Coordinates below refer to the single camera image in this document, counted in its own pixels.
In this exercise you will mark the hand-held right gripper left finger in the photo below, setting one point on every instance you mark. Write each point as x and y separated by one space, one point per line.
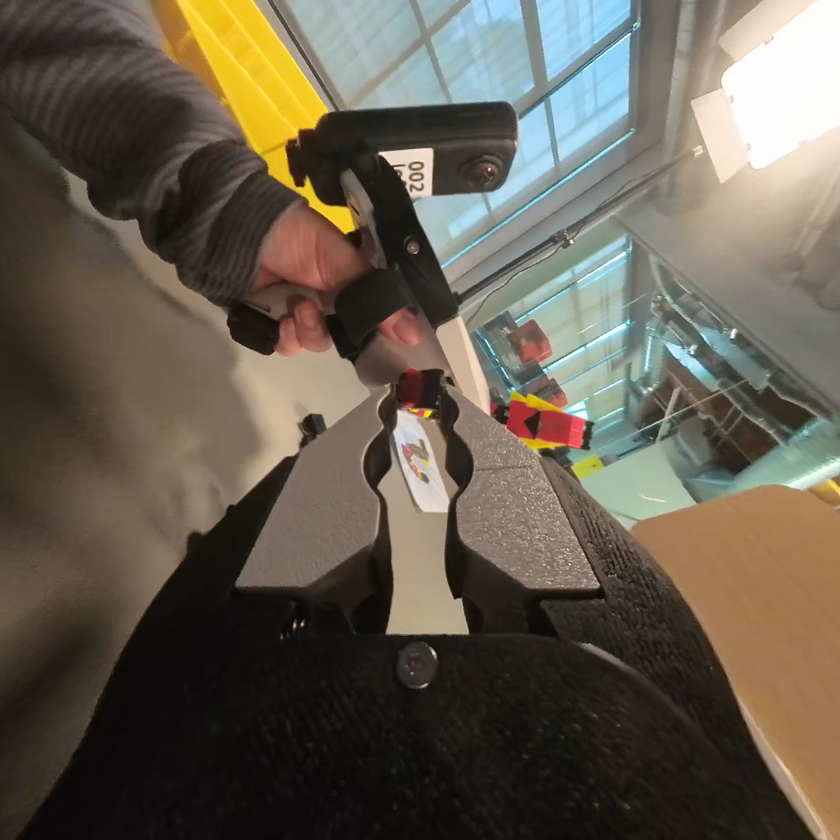
315 525

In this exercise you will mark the yellow plastic bin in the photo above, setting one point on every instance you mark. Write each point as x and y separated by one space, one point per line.
249 79

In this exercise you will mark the black camera boom pole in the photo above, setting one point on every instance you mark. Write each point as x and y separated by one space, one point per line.
577 233

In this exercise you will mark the open instruction booklet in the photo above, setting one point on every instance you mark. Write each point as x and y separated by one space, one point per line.
420 472

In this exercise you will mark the large grid window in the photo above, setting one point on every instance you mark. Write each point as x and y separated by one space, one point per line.
512 98

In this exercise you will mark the person's left hand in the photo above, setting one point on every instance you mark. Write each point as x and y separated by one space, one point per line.
308 249

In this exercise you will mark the wooden head desk lamp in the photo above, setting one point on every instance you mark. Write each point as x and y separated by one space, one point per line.
754 623

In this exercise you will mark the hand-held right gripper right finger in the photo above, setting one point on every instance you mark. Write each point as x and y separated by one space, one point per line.
525 525

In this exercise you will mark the red yellow lego figure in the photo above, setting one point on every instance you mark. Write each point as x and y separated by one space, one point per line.
544 423

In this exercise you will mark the black angled lego tile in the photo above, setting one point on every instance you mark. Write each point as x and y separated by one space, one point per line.
312 428

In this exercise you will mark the studio light panel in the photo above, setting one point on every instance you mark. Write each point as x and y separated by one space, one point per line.
781 85

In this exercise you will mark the person's left forearm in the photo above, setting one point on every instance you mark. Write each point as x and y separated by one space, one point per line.
118 118

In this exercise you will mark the yellow sign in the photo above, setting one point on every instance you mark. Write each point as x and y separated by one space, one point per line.
587 467

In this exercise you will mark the silver spiral ventilation duct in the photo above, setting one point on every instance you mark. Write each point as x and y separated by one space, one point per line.
663 367

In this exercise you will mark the red storage crate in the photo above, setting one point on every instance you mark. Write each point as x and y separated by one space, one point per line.
550 392
530 341

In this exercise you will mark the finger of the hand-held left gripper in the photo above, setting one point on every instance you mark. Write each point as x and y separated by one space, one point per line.
469 361
394 358

